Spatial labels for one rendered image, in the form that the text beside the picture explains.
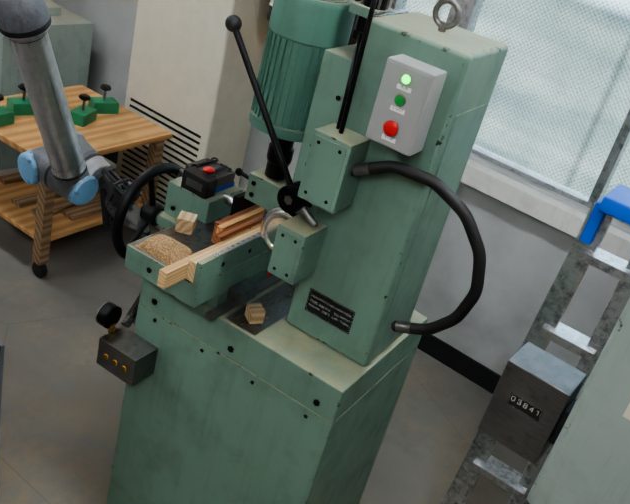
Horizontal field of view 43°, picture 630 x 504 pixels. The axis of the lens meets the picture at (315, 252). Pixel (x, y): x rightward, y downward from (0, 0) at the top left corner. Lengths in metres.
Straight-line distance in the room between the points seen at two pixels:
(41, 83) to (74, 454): 1.15
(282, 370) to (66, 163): 0.80
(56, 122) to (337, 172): 0.80
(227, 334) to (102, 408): 0.99
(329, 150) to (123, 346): 0.75
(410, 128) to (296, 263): 0.39
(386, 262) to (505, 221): 1.45
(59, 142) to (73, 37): 2.01
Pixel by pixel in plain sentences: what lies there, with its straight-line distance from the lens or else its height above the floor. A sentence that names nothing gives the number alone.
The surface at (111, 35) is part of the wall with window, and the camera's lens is 4.22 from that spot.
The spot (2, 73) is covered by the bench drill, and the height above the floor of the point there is 0.49.
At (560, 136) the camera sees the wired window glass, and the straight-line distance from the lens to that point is 3.00.
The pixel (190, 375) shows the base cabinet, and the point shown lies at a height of 0.60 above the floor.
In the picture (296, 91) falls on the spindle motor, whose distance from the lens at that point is 1.72.
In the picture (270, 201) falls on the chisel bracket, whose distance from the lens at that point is 1.86.
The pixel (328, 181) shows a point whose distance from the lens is 1.57.
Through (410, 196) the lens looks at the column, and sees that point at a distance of 1.59.
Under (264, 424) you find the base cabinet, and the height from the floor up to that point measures 0.60.
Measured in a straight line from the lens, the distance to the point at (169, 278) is 1.69.
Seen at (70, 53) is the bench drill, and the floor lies 0.56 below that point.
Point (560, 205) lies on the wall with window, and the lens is 2.93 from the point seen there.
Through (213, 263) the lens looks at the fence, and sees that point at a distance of 1.73.
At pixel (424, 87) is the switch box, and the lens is 1.46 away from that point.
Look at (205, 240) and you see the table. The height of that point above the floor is 0.90.
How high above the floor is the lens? 1.83
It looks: 28 degrees down
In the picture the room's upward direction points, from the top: 16 degrees clockwise
